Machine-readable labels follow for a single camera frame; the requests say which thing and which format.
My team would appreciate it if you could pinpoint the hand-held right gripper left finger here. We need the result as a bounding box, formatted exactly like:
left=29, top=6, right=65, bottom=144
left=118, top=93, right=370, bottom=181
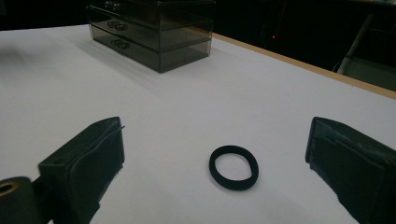
left=37, top=116, right=126, bottom=224

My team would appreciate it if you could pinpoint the grey metal stand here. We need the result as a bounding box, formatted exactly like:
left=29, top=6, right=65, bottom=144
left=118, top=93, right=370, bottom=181
left=336, top=13, right=396, bottom=91

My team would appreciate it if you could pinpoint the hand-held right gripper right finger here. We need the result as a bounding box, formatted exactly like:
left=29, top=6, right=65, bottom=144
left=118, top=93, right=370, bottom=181
left=304, top=116, right=396, bottom=224

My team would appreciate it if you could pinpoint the smoky clear drawer organizer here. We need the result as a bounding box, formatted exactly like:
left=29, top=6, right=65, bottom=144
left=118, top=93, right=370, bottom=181
left=85, top=0, right=217, bottom=75

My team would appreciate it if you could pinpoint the black hair tie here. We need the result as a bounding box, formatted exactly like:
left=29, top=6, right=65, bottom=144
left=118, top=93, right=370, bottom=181
left=208, top=145, right=260, bottom=191

